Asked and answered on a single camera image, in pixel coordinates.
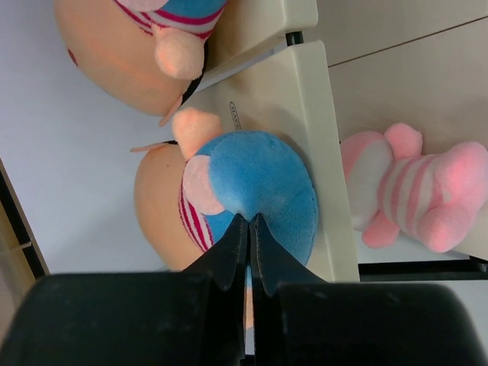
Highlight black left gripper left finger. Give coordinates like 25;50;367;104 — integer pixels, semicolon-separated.
184;214;248;292

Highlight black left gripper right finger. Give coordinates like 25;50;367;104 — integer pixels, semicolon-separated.
249;214;326;297

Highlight peach doll blue pants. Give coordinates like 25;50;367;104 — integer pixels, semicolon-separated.
129;107;319;332
53;0;226;125

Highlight pink striped plush bottom shelf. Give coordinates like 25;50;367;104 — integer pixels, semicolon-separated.
340;123;487;252

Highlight beige three-tier shelf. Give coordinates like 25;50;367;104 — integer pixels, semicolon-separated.
189;1;487;281

